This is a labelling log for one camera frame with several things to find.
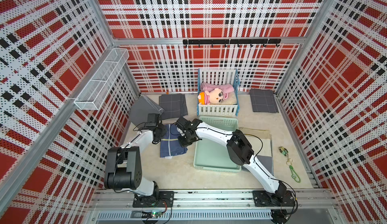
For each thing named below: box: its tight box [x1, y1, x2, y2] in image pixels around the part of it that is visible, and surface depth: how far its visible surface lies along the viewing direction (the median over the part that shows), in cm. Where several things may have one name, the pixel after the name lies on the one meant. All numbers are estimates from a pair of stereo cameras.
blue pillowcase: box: [159, 123, 188, 158], surface depth 92 cm
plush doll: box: [197, 87, 229, 105], surface depth 102 cm
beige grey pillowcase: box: [238, 127, 274, 176], surface depth 89 cm
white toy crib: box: [196, 68, 240, 117], surface depth 109 cm
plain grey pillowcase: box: [129, 95, 165, 128], surface depth 116 cm
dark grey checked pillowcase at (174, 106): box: [158, 93, 189, 121], surface depth 114 cm
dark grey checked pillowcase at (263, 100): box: [249, 88, 280, 114], surface depth 117 cm
